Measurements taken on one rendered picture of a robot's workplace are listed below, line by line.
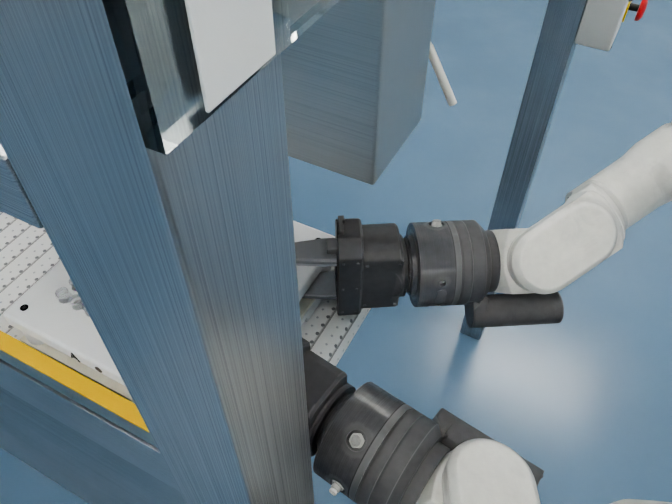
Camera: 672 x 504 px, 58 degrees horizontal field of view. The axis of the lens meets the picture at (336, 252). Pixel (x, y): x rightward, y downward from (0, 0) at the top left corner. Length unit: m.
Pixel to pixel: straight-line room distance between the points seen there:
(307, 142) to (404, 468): 0.27
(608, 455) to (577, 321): 0.41
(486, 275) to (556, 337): 1.27
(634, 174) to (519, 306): 0.18
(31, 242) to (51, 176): 0.66
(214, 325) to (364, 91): 0.29
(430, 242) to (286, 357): 0.34
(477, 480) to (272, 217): 0.30
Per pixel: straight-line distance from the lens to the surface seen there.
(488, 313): 0.64
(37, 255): 0.82
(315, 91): 0.48
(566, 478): 1.67
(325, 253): 0.60
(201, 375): 0.23
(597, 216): 0.64
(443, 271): 0.60
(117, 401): 0.62
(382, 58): 0.44
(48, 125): 0.17
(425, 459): 0.49
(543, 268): 0.61
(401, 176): 2.23
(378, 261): 0.59
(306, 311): 0.66
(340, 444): 0.49
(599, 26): 1.16
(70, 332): 0.63
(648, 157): 0.70
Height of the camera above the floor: 1.46
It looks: 48 degrees down
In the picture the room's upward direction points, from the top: straight up
